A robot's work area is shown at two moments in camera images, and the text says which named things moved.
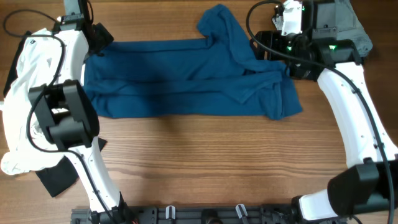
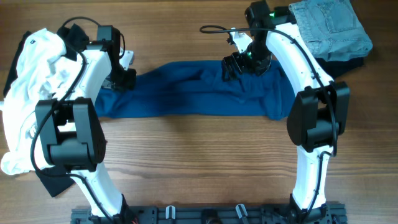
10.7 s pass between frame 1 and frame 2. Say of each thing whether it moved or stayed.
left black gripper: moved
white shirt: stayed
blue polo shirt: moved
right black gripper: moved
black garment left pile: stayed
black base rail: stayed
